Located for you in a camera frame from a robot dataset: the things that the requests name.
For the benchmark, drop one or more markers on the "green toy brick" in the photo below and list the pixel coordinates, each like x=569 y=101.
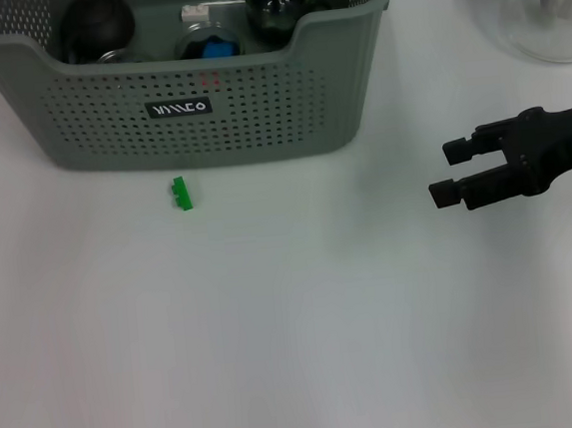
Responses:
x=182 y=195

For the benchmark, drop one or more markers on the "blue square toy plate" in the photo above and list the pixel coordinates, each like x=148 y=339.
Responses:
x=219 y=49

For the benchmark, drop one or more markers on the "black round teapot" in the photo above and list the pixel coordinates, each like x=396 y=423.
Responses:
x=99 y=25

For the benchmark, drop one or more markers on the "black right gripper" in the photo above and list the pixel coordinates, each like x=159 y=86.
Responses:
x=550 y=146

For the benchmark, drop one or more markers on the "grey-green perforated storage bin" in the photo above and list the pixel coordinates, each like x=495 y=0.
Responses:
x=257 y=116

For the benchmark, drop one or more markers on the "white toy brick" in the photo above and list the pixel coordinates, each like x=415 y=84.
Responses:
x=194 y=12

